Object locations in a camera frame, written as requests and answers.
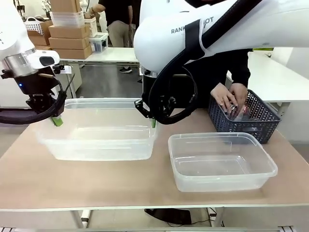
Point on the flat cardboard box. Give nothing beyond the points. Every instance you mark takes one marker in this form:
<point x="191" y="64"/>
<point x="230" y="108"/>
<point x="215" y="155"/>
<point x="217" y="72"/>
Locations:
<point x="70" y="43"/>
<point x="72" y="53"/>
<point x="68" y="31"/>

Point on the clear storage bin with items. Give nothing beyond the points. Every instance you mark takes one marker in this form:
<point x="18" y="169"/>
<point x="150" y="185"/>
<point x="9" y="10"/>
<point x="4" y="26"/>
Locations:
<point x="99" y="42"/>

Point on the white side table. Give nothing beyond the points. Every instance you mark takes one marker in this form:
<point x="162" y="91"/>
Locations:
<point x="277" y="77"/>

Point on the person's black sweater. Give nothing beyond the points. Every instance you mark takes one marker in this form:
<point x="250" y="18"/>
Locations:
<point x="240" y="67"/>

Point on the black sneaker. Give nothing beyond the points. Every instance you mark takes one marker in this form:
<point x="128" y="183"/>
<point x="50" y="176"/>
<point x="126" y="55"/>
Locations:
<point x="125" y="70"/>

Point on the white power strip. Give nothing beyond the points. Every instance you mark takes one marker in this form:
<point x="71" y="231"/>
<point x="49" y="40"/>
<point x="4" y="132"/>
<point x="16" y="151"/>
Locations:
<point x="212" y="213"/>

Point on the dark grey plastic basket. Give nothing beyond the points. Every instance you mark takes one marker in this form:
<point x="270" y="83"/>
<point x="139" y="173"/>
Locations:
<point x="264" y="113"/>

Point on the stacked clear plastic bins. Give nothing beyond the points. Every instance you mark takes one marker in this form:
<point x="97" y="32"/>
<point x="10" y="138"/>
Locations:
<point x="67" y="19"/>

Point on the open cardboard box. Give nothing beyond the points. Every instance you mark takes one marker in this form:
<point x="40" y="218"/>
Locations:
<point x="39" y="39"/>

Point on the white printed carton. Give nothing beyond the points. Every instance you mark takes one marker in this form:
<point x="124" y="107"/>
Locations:
<point x="90" y="26"/>

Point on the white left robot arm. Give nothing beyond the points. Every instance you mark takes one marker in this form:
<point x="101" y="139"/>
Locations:
<point x="14" y="31"/>

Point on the large clear plastic container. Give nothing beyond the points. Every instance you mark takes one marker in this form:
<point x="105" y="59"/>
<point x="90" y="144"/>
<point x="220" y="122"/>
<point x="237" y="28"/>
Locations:
<point x="96" y="147"/>

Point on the white table leg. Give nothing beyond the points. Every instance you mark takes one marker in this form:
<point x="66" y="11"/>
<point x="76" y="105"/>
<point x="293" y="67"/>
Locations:
<point x="85" y="217"/>

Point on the red plastic wrapper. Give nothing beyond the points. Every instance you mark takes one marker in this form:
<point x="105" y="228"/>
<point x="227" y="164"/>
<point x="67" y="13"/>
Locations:
<point x="245" y="110"/>

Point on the white background table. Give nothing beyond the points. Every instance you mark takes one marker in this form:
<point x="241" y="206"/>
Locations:
<point x="108" y="55"/>

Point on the small clear plastic container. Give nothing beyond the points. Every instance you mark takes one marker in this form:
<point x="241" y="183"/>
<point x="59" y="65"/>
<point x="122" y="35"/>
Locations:
<point x="217" y="180"/>

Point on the person's left hand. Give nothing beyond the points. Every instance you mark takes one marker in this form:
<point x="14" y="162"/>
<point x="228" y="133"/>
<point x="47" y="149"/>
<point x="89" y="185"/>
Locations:
<point x="240" y="94"/>

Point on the white paper tag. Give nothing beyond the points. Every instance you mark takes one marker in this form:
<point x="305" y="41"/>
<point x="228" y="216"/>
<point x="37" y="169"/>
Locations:
<point x="67" y="70"/>

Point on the white lattice basket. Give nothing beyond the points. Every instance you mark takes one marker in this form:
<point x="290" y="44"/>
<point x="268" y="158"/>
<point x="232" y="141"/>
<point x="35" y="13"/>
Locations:
<point x="35" y="25"/>

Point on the tall cardboard box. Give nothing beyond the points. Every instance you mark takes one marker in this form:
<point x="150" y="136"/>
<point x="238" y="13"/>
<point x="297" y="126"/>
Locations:
<point x="65" y="5"/>

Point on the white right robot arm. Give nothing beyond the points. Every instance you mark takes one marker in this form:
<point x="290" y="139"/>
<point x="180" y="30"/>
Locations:
<point x="164" y="43"/>

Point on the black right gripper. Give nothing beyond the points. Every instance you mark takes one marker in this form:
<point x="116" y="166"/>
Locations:
<point x="146" y="84"/>

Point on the standing person in khaki trousers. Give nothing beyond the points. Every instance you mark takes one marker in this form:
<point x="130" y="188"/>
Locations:
<point x="118" y="31"/>

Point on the black floor pedal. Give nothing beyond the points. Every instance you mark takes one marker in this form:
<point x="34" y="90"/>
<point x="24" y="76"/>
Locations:
<point x="169" y="215"/>

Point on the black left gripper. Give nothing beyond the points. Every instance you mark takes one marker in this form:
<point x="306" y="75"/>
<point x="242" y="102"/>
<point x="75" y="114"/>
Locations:
<point x="36" y="84"/>

